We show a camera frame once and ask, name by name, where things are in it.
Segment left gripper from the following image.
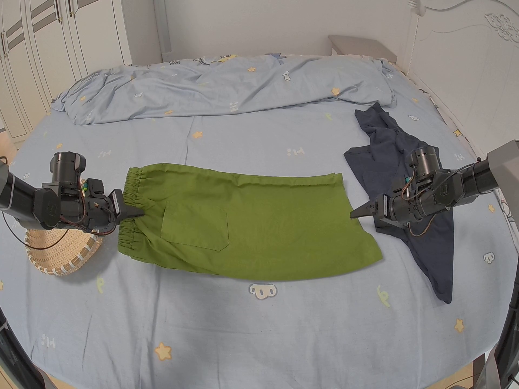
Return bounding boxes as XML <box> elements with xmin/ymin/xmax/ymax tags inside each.
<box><xmin>86</xmin><ymin>190</ymin><xmax>125</xmax><ymax>235</ymax></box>

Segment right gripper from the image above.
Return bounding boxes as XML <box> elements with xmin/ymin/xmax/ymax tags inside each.
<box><xmin>377</xmin><ymin>193</ymin><xmax>435</xmax><ymax>224</ymax></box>

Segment green shorts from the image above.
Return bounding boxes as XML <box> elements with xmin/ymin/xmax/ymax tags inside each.
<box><xmin>118</xmin><ymin>162</ymin><xmax>384</xmax><ymax>286</ymax></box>

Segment dark blue garment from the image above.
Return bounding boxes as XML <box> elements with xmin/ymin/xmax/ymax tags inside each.
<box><xmin>343</xmin><ymin>102</ymin><xmax>457</xmax><ymax>305</ymax></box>

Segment round woven basket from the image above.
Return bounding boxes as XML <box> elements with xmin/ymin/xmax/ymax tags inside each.
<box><xmin>25</xmin><ymin>227</ymin><xmax>105</xmax><ymax>278</ymax></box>

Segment bed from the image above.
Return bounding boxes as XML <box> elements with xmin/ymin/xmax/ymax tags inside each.
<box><xmin>0</xmin><ymin>0</ymin><xmax>519</xmax><ymax>389</ymax></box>

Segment grey bedside table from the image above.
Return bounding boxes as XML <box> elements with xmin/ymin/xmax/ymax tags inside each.
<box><xmin>328</xmin><ymin>35</ymin><xmax>400</xmax><ymax>62</ymax></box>

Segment pale blue quilt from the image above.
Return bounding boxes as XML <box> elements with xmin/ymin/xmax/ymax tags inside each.
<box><xmin>51</xmin><ymin>52</ymin><xmax>398</xmax><ymax>126</ymax></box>

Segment white wardrobe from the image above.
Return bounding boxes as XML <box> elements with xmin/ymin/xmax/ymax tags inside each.
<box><xmin>0</xmin><ymin>0</ymin><xmax>134</xmax><ymax>140</ymax></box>

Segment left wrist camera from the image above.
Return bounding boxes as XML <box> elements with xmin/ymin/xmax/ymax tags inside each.
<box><xmin>82</xmin><ymin>179</ymin><xmax>107</xmax><ymax>202</ymax></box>

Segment black cable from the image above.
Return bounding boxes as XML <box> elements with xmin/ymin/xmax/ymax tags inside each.
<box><xmin>0</xmin><ymin>211</ymin><xmax>71</xmax><ymax>251</ymax></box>

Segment white wall pipe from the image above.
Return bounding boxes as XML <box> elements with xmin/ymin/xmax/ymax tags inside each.
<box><xmin>152</xmin><ymin>0</ymin><xmax>173</xmax><ymax>53</ymax></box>

